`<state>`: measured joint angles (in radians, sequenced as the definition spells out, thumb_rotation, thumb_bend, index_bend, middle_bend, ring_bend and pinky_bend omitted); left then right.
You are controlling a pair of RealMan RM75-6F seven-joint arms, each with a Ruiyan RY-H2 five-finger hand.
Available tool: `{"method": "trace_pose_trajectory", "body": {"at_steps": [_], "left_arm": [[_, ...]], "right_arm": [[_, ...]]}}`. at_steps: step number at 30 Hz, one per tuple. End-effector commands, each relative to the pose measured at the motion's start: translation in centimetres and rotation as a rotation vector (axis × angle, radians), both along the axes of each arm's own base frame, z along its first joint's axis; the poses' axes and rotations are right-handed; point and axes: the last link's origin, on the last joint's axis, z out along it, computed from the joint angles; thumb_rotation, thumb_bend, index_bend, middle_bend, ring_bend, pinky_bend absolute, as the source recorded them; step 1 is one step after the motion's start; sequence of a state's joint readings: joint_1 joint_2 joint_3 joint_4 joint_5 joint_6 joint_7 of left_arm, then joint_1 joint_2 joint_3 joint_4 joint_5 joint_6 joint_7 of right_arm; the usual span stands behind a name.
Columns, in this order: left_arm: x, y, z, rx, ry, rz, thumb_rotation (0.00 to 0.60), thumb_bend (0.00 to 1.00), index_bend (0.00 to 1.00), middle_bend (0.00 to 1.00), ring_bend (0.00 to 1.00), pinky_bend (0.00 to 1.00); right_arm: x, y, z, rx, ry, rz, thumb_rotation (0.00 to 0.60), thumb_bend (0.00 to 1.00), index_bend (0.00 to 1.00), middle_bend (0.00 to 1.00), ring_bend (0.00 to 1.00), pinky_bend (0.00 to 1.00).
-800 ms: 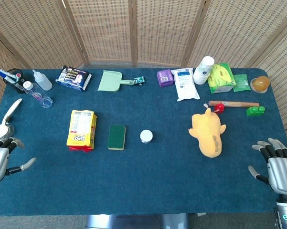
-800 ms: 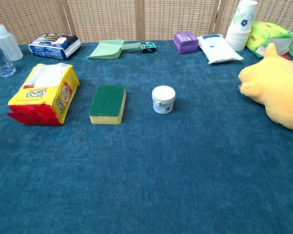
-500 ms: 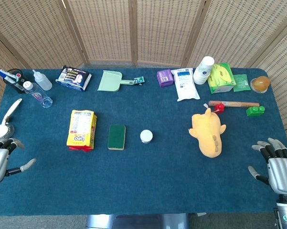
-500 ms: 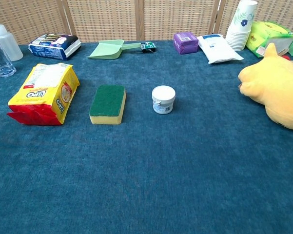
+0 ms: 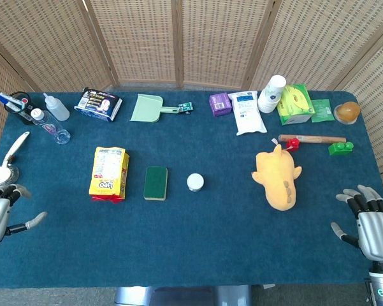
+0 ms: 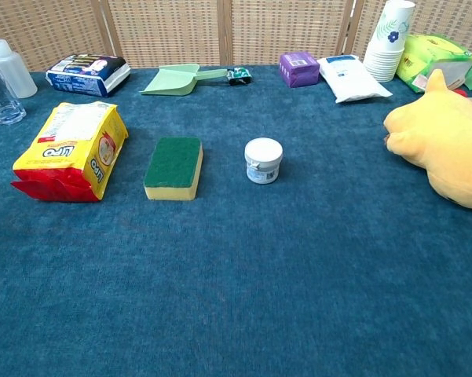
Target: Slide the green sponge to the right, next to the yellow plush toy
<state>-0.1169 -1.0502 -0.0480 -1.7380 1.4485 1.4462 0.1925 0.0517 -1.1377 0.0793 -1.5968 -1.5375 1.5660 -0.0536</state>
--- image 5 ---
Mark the mint green dustpan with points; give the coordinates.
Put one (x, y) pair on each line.
(146, 108)

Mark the clear plastic water bottle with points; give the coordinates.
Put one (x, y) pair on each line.
(51, 127)

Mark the silver round dish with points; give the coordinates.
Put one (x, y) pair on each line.
(15, 175)

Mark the white wet wipes pack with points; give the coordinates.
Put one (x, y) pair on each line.
(248, 114)

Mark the white squeeze bottle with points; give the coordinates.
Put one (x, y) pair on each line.
(58, 110)

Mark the woven wooden folding screen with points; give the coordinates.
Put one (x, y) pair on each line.
(137, 38)

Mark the stack of paper cups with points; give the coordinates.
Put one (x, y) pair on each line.
(271, 95)

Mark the white round pad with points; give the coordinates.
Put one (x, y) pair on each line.
(0, 175)

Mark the white marker blue cap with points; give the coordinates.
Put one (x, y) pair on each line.
(11, 98)
(12, 106)

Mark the small white jar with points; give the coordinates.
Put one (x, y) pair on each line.
(195, 181)

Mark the green tissue box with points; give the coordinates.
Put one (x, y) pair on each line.
(296, 103)

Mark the green toy brick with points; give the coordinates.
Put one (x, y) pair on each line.
(340, 149)

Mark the purple box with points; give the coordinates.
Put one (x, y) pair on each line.
(220, 104)

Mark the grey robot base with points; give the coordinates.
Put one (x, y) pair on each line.
(181, 296)

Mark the yellow plush toy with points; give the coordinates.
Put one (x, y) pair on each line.
(277, 178)

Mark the clear soap dish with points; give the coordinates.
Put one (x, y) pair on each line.
(336, 115)

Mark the dark blue pad package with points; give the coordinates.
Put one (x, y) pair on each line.
(98, 103)

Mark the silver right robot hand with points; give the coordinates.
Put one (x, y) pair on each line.
(377, 236)

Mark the yellow red snack bag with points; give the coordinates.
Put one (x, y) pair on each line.
(110, 172)

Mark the small red toy block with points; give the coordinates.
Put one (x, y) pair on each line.
(293, 143)

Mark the orange bun in wrapper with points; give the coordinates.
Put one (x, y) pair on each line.
(349, 111)

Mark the green and yellow sponge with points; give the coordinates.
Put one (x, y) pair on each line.
(155, 183)

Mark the green sachet packet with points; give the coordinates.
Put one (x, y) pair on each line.
(322, 111)

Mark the blue table cloth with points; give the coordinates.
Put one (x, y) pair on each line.
(191, 242)

